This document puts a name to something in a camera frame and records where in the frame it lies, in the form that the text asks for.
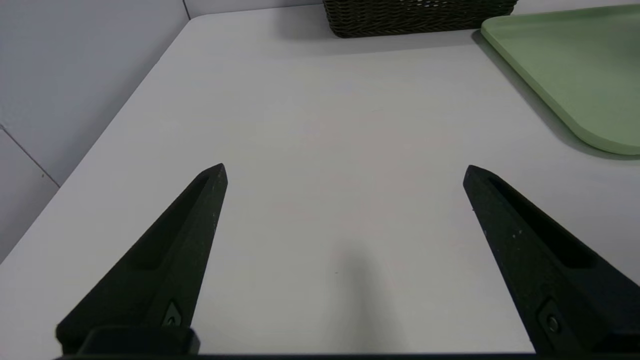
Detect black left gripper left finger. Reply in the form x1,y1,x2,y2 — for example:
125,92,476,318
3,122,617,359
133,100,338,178
55,163,229,355

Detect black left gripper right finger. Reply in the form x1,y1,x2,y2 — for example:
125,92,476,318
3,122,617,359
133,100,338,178
462,165,640,356

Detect dark brown wicker basket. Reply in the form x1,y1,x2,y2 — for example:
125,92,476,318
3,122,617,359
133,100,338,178
322,0,518,39

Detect light green plastic tray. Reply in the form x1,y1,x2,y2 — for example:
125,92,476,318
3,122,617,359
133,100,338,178
481,4,640,156

